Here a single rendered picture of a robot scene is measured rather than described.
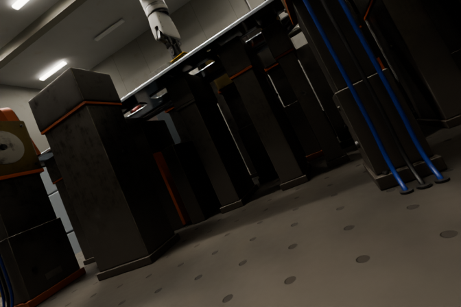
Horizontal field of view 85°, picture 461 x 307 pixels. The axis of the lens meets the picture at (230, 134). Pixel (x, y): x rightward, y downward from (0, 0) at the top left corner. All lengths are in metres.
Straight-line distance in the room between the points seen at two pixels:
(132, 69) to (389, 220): 10.20
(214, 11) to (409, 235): 9.24
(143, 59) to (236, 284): 9.96
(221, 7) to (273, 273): 9.21
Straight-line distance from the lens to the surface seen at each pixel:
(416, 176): 0.28
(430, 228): 0.21
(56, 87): 0.51
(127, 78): 10.39
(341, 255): 0.21
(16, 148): 0.69
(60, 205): 2.26
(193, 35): 9.37
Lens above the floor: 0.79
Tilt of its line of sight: 5 degrees up
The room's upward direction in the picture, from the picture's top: 25 degrees counter-clockwise
